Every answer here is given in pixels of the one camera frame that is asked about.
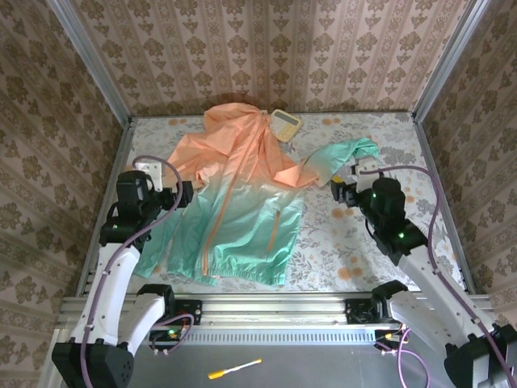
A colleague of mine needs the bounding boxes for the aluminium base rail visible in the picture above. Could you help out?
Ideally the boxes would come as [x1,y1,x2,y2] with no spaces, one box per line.
[56,294,496,328]

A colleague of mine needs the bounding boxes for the floral tablecloth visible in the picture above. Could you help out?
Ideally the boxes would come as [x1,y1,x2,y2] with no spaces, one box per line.
[95,112,465,294]

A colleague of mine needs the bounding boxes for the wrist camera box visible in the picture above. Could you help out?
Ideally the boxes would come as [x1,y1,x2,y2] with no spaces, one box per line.
[354,156,380,181]
[134,159,165,192]

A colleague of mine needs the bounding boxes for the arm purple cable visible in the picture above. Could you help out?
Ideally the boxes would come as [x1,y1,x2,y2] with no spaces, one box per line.
[78,154,193,388]
[361,163,510,385]

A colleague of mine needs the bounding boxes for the orange and teal jacket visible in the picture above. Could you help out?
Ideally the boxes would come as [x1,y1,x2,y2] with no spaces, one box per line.
[135,103,380,289]

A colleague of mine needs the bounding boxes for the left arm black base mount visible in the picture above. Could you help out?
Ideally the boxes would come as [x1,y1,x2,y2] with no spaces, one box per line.
[161,299,203,327]

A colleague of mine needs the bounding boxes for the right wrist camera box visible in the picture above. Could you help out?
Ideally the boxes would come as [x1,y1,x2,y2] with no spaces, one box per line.
[354,156,380,181]

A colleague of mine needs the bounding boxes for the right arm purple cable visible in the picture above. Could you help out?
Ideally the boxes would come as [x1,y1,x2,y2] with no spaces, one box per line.
[361,163,510,385]

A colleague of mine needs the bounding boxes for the aluminium frame post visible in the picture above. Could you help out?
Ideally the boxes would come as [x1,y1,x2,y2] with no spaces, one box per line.
[411,0,492,122]
[46,0,134,122]

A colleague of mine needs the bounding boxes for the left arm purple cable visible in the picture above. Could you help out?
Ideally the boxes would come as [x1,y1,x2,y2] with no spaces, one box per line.
[78,154,193,388]

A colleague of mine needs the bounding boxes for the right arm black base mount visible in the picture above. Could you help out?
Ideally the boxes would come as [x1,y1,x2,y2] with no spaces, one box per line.
[345,298,401,324]

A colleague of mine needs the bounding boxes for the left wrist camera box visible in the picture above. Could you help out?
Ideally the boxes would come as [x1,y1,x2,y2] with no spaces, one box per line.
[134,159,165,192]

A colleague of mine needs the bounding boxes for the yellow calculator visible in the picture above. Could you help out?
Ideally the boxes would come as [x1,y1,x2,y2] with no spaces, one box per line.
[269,108,304,143]

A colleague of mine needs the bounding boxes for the aluminium table side rail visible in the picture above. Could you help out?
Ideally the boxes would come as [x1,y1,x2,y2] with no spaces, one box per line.
[411,112,476,293]
[76,116,135,298]

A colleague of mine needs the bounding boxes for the perforated metal strip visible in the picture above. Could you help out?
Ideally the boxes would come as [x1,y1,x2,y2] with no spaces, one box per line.
[132,326,445,344]

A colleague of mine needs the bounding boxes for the white and yellow pen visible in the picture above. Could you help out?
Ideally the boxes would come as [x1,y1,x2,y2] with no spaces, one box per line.
[208,358,263,380]

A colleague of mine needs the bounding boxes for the black connector board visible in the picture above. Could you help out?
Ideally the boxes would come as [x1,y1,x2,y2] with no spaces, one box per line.
[374,329,407,352]
[149,327,186,352]

